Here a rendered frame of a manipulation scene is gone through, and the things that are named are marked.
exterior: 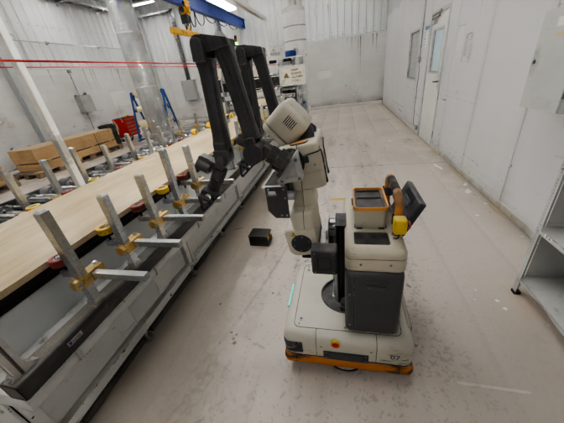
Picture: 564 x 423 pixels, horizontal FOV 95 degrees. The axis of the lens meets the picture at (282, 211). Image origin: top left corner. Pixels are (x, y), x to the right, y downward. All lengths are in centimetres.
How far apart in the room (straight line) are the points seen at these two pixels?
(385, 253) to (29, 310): 149
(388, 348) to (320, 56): 1105
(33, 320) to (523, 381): 229
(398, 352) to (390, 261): 53
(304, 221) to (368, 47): 1080
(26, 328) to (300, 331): 120
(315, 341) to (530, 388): 106
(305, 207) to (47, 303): 123
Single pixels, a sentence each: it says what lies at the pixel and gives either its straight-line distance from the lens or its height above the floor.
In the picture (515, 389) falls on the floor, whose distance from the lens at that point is 191.
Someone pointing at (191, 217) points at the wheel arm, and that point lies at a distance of 158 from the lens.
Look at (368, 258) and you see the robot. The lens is 115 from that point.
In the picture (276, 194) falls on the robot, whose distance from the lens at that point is 117.
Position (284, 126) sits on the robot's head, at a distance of 110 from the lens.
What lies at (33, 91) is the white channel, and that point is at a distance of 253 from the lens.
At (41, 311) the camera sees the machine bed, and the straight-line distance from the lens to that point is 158.
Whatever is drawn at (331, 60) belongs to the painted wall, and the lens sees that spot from 1175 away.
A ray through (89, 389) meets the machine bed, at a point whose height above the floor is 17.
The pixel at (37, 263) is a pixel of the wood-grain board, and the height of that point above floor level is 90.
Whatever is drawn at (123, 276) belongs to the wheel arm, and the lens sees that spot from 128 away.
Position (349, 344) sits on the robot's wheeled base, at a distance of 150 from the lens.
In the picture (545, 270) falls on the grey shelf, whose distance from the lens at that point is 238.
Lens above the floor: 148
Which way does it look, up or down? 28 degrees down
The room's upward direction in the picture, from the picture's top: 8 degrees counter-clockwise
